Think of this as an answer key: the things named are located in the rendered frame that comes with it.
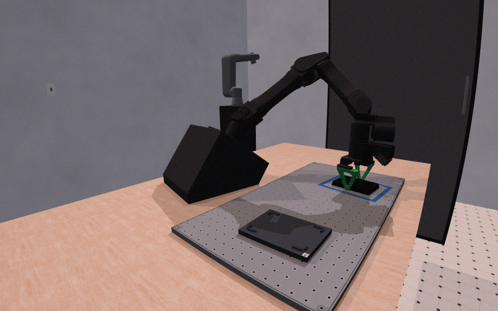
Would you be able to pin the blue tape outline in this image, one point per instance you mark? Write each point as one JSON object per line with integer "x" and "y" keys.
{"x": 373, "y": 200}

